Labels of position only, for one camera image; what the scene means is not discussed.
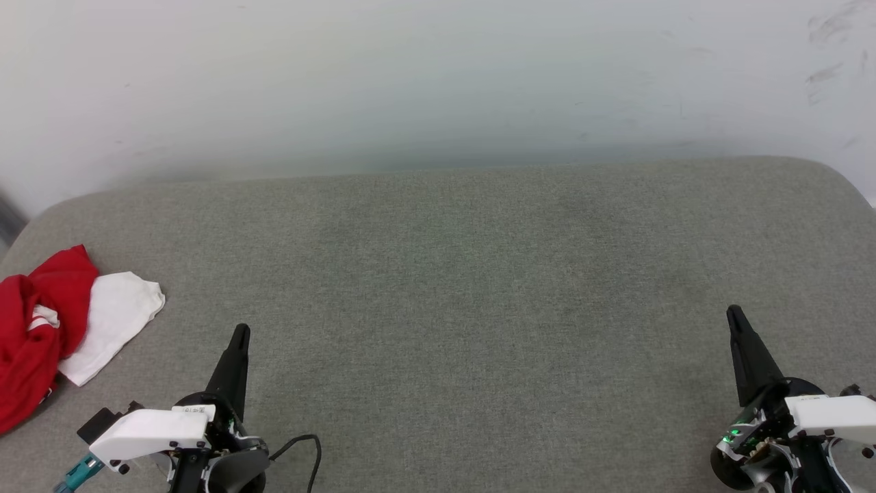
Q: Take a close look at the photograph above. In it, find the red and white jersey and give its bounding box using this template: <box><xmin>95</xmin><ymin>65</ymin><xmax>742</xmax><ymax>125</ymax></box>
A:
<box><xmin>0</xmin><ymin>244</ymin><xmax>166</xmax><ymax>435</ymax></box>

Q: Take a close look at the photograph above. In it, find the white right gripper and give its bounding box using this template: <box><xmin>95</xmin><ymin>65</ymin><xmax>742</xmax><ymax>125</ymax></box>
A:
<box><xmin>717</xmin><ymin>305</ymin><xmax>876</xmax><ymax>456</ymax></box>

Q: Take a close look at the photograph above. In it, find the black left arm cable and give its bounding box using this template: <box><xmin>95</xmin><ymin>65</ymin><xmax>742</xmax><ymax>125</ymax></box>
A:
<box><xmin>269</xmin><ymin>434</ymin><xmax>322</xmax><ymax>493</ymax></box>

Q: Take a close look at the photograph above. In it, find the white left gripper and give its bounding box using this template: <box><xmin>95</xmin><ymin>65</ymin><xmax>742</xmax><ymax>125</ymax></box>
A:
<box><xmin>89</xmin><ymin>324</ymin><xmax>268</xmax><ymax>475</ymax></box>

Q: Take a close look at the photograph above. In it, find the teal left camera connector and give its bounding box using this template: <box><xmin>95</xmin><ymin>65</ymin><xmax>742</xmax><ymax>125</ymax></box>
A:
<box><xmin>53</xmin><ymin>454</ymin><xmax>105</xmax><ymax>493</ymax></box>

